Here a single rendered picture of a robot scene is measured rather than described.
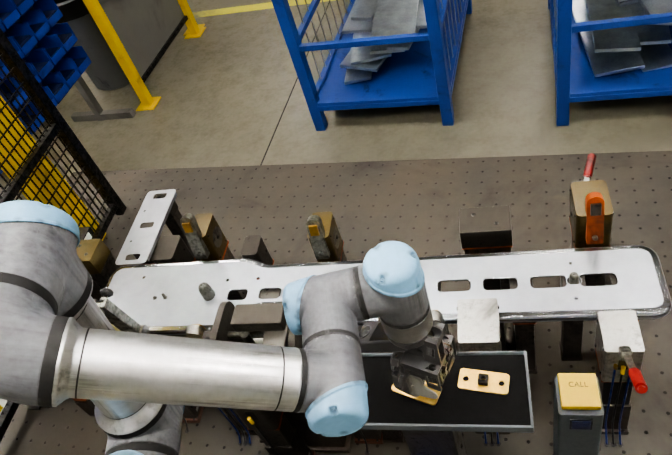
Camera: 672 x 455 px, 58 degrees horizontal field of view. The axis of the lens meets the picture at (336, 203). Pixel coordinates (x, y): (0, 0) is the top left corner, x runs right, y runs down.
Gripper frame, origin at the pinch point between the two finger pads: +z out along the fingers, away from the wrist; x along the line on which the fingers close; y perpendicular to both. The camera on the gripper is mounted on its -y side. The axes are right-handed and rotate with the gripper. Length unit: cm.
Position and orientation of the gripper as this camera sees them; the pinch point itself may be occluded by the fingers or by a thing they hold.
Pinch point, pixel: (415, 383)
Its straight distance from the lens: 110.6
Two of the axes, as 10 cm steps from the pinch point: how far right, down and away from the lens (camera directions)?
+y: 8.6, 1.9, -4.8
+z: 2.4, 6.8, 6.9
